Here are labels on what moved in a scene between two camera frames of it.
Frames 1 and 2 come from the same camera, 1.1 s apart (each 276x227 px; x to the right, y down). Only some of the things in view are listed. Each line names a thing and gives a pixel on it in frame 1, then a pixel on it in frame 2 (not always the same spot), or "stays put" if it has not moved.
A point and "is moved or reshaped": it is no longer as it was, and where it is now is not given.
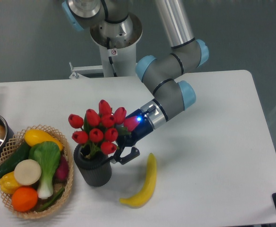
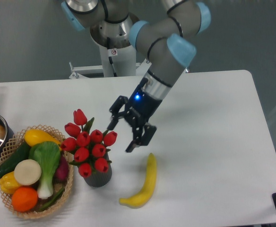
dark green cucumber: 22,153 stays put
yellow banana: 141,199 stays put
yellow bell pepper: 8,183 stays put
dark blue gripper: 144,128 → 141,108
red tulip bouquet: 100,130 is moved or reshaped
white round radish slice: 27,172 stays put
